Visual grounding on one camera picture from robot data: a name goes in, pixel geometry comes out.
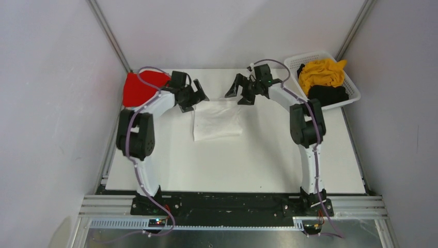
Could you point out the aluminium frame post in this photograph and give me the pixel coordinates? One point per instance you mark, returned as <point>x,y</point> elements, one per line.
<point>103,23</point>
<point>359,21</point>

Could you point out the right aluminium frame post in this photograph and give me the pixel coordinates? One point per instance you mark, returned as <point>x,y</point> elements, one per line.
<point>359,21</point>

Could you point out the left small electronics board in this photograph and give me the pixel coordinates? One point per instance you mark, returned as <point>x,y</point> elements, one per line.
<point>158,223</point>

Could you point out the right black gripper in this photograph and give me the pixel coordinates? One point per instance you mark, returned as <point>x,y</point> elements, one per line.
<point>239,80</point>

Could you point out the white t shirt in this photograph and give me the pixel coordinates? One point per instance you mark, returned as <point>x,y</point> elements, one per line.
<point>216,119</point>

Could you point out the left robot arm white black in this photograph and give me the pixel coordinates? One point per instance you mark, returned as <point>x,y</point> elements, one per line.
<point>136,128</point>

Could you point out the white plastic laundry basket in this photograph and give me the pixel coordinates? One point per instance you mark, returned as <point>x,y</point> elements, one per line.
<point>294,62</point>

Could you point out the left aluminium frame post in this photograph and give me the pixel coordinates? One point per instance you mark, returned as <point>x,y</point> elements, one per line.
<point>103,23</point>

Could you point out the crumpled yellow t shirt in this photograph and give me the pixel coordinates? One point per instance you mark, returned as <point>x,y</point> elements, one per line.
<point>322,72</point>

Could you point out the grey slotted cable duct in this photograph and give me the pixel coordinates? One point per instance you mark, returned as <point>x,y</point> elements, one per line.
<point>142,224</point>

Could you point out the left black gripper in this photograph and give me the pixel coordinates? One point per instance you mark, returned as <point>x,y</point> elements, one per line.
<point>187,106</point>

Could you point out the folded red t shirt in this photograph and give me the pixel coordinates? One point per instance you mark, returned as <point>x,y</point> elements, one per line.
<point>135,92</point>

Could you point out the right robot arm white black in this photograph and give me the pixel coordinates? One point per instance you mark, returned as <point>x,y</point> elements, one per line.
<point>307,125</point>

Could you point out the crumpled black t shirt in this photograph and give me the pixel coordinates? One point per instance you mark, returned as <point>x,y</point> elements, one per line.
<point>326,94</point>

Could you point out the small electronics board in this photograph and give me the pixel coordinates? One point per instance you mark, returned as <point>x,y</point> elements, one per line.
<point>312,229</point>
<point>158,223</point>

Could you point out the right small electronics board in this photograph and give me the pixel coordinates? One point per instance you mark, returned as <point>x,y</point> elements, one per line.
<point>312,229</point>

